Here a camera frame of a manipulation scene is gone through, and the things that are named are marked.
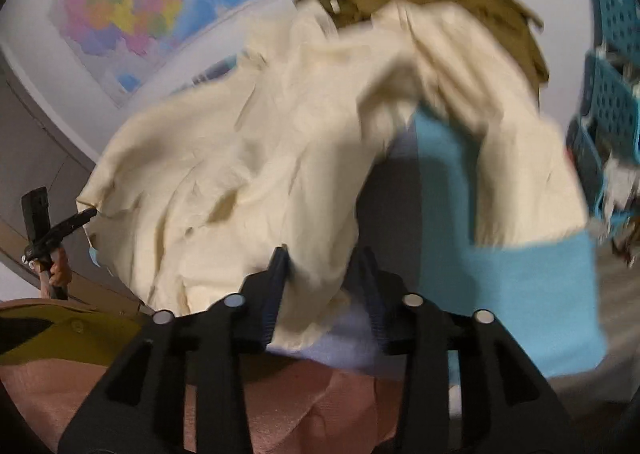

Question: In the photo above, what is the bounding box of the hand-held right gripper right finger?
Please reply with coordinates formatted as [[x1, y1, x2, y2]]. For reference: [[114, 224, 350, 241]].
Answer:
[[350, 248, 583, 454]]

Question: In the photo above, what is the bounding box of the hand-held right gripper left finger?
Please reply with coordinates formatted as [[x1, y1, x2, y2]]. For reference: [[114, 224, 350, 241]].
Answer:
[[57, 245, 291, 454]]

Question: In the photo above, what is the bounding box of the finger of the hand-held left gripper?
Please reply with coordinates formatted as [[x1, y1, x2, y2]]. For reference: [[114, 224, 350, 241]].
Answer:
[[49, 207, 99, 241]]

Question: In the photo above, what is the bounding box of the cream jacket with olive lining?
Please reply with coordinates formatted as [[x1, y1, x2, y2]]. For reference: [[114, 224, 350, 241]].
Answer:
[[77, 0, 591, 352]]

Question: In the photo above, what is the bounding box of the person's left hand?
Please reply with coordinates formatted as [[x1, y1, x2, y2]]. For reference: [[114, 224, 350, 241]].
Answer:
[[49, 246, 74, 289]]

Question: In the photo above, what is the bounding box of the mustard yellow garment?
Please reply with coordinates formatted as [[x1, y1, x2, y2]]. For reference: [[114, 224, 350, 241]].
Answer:
[[0, 304, 148, 367]]

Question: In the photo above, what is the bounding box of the pink garment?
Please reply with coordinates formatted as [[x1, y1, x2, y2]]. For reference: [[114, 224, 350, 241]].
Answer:
[[0, 299, 453, 454]]

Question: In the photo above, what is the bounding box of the light blue patterned bedsheet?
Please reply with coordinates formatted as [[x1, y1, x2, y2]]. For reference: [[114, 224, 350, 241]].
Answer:
[[89, 109, 608, 382]]

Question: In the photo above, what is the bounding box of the blue plastic basket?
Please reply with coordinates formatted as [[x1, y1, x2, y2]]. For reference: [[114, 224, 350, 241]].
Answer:
[[581, 51, 640, 161], [585, 0, 640, 55], [566, 118, 610, 216]]

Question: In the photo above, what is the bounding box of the wooden bed frame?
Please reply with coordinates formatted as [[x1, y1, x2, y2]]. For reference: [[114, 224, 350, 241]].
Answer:
[[0, 221, 147, 321]]

